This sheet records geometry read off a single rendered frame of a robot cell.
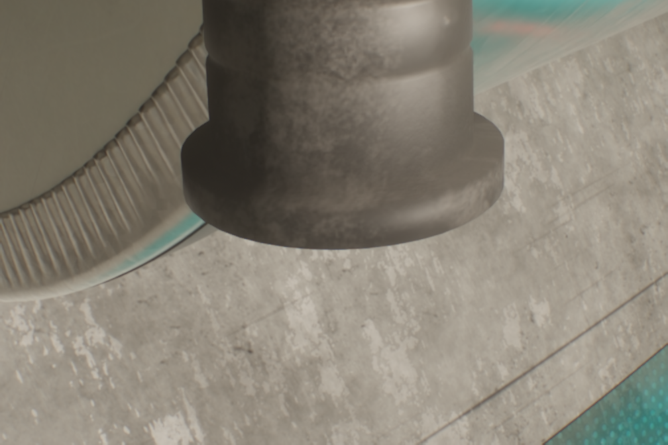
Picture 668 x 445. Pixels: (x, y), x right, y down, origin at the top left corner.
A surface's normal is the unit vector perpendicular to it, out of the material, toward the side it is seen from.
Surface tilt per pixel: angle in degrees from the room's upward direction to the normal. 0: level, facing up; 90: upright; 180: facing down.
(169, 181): 85
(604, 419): 0
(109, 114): 90
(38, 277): 90
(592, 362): 0
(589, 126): 0
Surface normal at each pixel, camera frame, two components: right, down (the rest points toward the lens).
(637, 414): 0.61, -0.16
